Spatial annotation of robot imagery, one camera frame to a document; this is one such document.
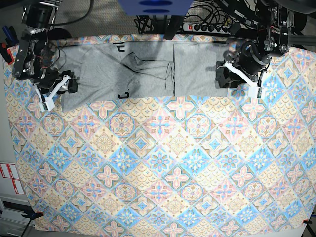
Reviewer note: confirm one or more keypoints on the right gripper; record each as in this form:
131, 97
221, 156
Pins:
45, 80

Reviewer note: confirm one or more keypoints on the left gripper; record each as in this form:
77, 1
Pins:
249, 60

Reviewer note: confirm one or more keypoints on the grey T-shirt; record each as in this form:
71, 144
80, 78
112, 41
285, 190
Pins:
143, 69

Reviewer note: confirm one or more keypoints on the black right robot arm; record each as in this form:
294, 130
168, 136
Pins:
34, 60

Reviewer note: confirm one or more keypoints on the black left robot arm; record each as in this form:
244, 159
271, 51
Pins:
272, 34

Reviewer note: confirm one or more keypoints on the white power strip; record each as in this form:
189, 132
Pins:
205, 28

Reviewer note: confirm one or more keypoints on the orange black clamp upper left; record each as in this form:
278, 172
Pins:
6, 54

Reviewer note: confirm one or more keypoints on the orange black clamp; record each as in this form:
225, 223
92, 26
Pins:
307, 222
32, 215
6, 54

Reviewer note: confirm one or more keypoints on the patterned tile tablecloth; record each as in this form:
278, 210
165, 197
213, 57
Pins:
172, 167

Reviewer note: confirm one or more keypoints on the red white labels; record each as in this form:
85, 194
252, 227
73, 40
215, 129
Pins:
9, 171

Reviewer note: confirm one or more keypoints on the orange black clamp lower left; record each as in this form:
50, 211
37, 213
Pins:
32, 215

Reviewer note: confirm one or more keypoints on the orange black clamp lower right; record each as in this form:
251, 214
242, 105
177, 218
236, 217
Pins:
307, 222

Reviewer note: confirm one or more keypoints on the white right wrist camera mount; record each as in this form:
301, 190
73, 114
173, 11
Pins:
46, 102

